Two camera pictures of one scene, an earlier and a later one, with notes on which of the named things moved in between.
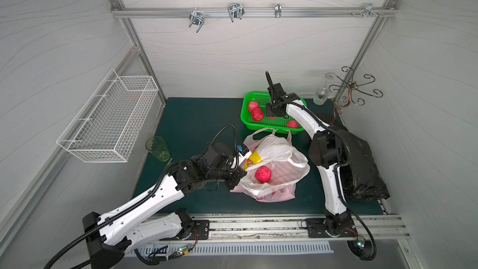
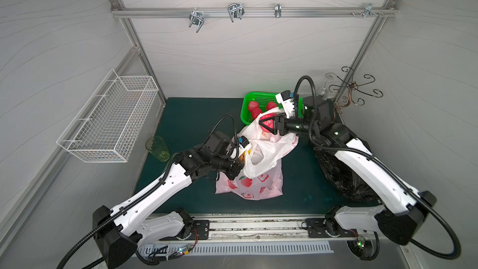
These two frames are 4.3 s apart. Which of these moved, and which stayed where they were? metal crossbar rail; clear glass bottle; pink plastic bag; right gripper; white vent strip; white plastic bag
Moved: white plastic bag; right gripper; pink plastic bag
Stayed: metal crossbar rail; clear glass bottle; white vent strip
